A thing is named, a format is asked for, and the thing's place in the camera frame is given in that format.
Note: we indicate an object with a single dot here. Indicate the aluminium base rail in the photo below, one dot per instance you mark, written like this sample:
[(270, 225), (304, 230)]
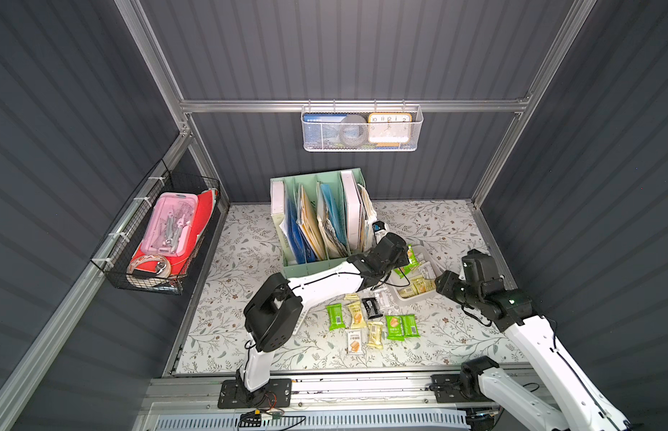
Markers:
[(310, 391)]

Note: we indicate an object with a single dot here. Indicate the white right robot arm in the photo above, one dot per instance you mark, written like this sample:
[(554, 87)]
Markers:
[(580, 405)]

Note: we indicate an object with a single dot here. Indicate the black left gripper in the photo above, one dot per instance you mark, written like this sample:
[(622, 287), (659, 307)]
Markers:
[(393, 246)]

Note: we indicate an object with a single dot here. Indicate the mint green file organizer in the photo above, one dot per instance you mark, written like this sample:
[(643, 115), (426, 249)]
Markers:
[(321, 216)]

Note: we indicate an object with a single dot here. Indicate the clear cookie packet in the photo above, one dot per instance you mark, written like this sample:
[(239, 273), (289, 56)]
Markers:
[(386, 302)]

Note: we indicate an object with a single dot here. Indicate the black wire side basket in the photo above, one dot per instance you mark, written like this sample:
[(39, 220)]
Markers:
[(114, 259)]

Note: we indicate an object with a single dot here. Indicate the white wire wall basket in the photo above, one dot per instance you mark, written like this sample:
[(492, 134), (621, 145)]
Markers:
[(365, 110)]

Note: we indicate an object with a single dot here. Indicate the green cookie packet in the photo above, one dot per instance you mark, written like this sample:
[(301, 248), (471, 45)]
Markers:
[(335, 313), (410, 326), (395, 329), (410, 259)]

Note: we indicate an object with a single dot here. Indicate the white plastic storage box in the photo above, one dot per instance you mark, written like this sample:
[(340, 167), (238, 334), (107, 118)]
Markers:
[(420, 284)]

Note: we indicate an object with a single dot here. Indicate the clear tape roll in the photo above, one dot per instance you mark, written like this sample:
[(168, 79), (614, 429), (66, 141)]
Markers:
[(155, 266)]

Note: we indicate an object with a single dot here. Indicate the blue folder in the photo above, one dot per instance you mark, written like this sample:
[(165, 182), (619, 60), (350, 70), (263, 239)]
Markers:
[(303, 253)]

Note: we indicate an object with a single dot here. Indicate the yellow white alarm clock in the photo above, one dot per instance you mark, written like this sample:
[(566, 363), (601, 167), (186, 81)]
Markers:
[(391, 128)]

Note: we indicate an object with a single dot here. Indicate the white cookie packet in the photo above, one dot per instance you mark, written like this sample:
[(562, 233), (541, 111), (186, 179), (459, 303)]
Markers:
[(355, 345)]

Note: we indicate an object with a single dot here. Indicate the grey tape roll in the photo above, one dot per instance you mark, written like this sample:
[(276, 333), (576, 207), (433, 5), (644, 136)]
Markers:
[(353, 131)]

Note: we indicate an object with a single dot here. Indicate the pale yellow cookie packet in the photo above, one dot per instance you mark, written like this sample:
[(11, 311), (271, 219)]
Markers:
[(375, 334)]

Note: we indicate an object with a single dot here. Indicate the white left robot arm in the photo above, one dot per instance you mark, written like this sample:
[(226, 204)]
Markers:
[(278, 308)]

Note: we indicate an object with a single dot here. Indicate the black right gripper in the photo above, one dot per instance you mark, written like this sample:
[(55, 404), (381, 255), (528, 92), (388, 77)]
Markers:
[(448, 283)]

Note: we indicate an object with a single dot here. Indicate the black cookie packet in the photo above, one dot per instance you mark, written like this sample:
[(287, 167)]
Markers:
[(372, 308)]

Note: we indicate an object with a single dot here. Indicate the pink plastic pencil case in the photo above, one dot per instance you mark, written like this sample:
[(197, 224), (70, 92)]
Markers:
[(170, 224)]

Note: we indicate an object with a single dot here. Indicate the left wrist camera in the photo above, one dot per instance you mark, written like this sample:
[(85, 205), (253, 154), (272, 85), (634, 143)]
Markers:
[(379, 230)]

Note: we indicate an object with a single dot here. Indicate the blue box in basket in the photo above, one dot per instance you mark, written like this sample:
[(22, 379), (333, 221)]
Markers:
[(321, 130)]

